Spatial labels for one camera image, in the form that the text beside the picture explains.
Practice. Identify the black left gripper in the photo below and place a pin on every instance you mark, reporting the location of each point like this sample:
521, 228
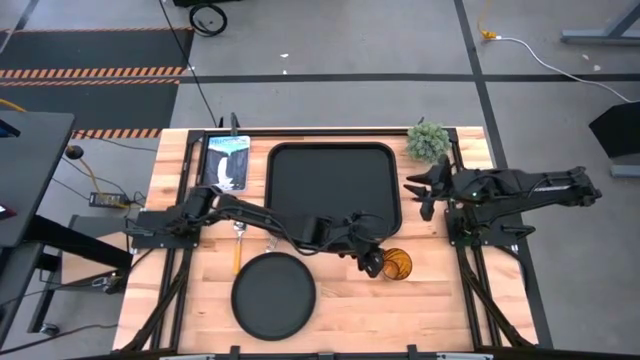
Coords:
367, 235

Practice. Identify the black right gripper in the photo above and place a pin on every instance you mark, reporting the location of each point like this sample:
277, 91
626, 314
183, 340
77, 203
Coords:
442, 180

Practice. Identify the amber ribbed glass cup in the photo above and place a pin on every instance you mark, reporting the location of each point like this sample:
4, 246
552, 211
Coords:
400, 265

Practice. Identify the black round plate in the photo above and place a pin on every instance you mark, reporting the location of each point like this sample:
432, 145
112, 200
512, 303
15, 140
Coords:
273, 296

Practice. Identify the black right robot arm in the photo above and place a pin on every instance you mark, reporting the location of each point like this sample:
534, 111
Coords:
525, 187

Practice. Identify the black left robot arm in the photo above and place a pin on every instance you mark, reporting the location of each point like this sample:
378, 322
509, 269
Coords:
250, 212

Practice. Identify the black rectangular tray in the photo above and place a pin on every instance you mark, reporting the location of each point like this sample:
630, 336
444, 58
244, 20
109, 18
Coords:
332, 180

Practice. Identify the small green artificial plant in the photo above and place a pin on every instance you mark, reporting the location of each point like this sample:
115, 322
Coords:
427, 141

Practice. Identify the waterfall picture book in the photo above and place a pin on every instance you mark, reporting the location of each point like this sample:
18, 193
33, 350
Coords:
227, 165

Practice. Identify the grey floor foot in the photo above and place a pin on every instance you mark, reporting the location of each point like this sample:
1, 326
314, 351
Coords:
625, 171

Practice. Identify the black angular floor object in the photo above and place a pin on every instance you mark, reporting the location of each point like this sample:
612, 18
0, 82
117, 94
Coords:
620, 130

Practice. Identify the grey table leg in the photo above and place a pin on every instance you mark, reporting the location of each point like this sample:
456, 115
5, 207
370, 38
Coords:
600, 36

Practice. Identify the black power adapter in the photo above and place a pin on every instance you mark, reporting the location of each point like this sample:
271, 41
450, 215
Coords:
102, 200

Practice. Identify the black desk stand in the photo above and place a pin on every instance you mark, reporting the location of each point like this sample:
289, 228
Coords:
75, 241

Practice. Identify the black side desk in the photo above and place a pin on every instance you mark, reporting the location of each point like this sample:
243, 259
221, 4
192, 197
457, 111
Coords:
30, 170

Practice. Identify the black hazard-striped floor mat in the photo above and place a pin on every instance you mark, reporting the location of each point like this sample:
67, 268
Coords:
75, 50

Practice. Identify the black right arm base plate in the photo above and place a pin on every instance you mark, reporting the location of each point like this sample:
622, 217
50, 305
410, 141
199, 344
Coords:
452, 236

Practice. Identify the black aluminium table frame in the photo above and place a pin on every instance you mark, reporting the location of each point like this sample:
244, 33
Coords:
300, 133

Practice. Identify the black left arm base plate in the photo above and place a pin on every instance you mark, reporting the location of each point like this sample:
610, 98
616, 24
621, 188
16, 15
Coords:
150, 226

